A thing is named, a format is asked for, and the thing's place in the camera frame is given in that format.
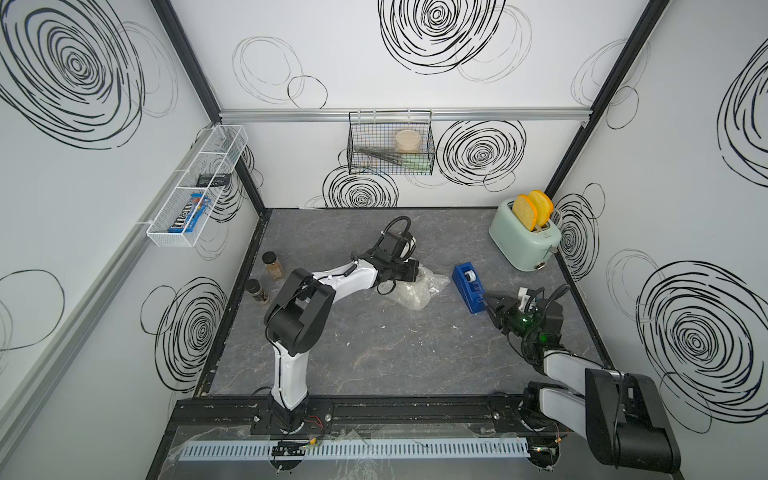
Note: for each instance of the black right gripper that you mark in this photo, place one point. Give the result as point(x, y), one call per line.
point(503, 316)

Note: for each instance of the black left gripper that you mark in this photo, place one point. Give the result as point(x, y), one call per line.
point(411, 270)

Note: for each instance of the clear bubble wrap sheet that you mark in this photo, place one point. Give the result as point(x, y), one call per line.
point(417, 295)

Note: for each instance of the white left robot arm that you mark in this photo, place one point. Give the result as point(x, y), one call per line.
point(297, 317)

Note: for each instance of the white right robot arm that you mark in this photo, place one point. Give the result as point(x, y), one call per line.
point(619, 414)

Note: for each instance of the mint green toaster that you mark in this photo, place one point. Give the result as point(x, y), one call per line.
point(526, 250)

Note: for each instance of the green item in basket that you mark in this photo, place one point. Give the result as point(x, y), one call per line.
point(416, 162)

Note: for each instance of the front yellow toast slice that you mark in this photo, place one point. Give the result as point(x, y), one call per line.
point(525, 211)

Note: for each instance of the yellow toast slice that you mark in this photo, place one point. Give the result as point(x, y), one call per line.
point(525, 211)
point(543, 205)

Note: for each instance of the rear yellow toast slice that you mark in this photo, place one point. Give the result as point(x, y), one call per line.
point(543, 205)

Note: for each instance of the beige round container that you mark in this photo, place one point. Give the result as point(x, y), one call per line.
point(408, 141)

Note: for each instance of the brown spice jar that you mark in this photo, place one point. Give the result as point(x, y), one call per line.
point(272, 265)

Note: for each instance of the dark spice jar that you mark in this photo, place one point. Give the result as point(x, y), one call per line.
point(255, 289)

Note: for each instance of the small black box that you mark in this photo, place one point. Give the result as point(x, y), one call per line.
point(210, 180)

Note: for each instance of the blue candy packet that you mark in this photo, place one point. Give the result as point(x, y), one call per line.
point(191, 212)

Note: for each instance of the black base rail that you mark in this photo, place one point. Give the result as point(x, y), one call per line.
point(327, 415)

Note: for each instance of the black wire wall basket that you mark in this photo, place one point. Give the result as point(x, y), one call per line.
point(371, 140)

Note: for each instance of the white slotted cable duct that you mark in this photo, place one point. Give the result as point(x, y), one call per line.
point(353, 449)

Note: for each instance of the white wire wall shelf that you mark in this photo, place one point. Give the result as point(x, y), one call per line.
point(217, 150)

